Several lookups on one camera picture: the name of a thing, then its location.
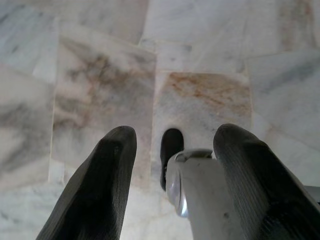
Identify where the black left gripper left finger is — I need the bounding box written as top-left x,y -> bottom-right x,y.
36,125 -> 138,240

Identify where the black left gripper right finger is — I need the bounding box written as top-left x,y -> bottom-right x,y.
213,123 -> 320,240

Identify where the black robot left foot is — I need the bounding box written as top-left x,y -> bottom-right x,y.
159,128 -> 185,192

